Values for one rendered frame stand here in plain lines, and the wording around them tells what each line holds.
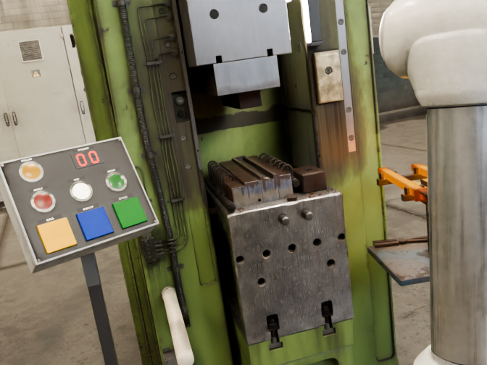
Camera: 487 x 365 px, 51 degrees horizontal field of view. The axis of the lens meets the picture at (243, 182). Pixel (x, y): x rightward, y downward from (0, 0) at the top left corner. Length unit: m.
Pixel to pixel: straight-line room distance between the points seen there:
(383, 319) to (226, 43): 1.23
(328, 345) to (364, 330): 0.32
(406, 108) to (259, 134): 7.58
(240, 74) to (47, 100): 5.38
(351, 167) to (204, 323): 0.77
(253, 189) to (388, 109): 7.81
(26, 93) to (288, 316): 5.52
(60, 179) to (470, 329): 1.02
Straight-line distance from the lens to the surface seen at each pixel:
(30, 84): 6.81
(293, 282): 1.68
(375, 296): 2.09
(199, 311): 1.86
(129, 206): 1.41
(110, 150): 1.47
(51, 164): 1.42
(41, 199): 1.37
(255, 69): 1.58
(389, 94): 9.35
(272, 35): 1.60
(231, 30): 1.57
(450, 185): 0.75
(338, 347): 1.86
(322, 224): 1.65
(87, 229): 1.36
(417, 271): 1.67
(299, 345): 1.79
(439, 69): 0.73
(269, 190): 1.63
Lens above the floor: 1.36
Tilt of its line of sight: 13 degrees down
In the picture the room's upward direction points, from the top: 8 degrees counter-clockwise
